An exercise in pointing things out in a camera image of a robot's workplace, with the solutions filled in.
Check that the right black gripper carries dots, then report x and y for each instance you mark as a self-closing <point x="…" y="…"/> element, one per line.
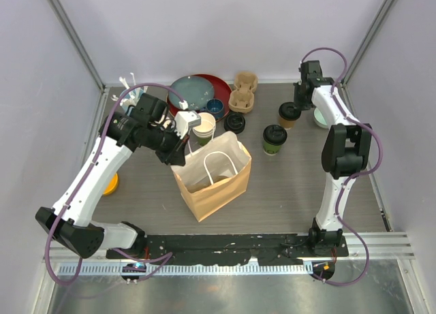
<point x="304" y="106"/>

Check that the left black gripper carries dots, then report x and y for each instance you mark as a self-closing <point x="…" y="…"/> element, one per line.
<point x="176" y="156"/>

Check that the single brown paper cup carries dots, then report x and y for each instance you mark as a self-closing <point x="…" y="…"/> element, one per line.
<point x="286" y="124"/>

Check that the green paper cup stack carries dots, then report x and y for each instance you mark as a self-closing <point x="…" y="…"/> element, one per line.
<point x="206" y="130"/>

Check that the brown paper bag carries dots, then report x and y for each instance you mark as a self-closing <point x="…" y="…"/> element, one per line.
<point x="214" y="175"/>

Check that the single green paper cup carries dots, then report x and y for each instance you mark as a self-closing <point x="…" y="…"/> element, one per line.
<point x="271" y="149"/>

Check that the black cup lid stack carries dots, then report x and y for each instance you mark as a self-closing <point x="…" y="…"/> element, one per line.
<point x="234" y="122"/>

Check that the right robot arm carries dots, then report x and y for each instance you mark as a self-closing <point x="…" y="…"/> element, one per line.
<point x="345" y="153"/>

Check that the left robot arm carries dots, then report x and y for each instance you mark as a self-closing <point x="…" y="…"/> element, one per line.
<point x="69" y="220"/>

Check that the pale green ceramic bowl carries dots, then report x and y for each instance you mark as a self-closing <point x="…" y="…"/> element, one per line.
<point x="319" y="119"/>

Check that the cardboard cup carrier stack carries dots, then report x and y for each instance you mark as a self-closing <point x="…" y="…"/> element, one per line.
<point x="242" y="97"/>

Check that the small dark blue bowl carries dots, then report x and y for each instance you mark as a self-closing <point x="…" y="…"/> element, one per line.
<point x="215" y="107"/>

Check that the blue-grey ceramic plate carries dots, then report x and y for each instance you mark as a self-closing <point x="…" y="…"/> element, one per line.
<point x="196" y="90"/>

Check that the orange round dish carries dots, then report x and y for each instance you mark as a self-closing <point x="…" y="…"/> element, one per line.
<point x="112" y="186"/>

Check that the white wrapped stirrer bundle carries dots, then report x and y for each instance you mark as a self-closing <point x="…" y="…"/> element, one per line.
<point x="140" y="91"/>

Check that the light blue cylinder holder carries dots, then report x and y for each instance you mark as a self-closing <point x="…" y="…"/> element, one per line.
<point x="130" y="99"/>

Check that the red round tray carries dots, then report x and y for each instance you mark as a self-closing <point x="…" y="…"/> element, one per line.
<point x="222" y="91"/>

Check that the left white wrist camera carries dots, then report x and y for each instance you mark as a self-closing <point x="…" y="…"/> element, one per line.
<point x="186" y="120"/>

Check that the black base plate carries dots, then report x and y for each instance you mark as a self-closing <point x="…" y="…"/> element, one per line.
<point x="238" y="249"/>

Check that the white slotted cable duct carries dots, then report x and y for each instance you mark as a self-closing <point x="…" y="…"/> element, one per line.
<point x="252" y="268"/>

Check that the aluminium frame rail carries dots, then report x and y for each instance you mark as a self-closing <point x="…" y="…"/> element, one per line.
<point x="379" y="246"/>

